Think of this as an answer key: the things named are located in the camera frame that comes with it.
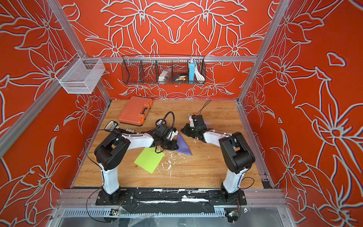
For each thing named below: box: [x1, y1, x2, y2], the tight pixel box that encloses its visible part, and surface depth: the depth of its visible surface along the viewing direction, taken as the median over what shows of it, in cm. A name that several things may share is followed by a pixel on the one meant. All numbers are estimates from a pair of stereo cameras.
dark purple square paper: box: [174, 132, 193, 157], surface depth 92 cm
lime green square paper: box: [133, 147, 165, 175], surface depth 88 cm
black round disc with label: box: [155, 118, 167, 128], surface depth 105 cm
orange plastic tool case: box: [118, 96, 153, 126], surface depth 109 cm
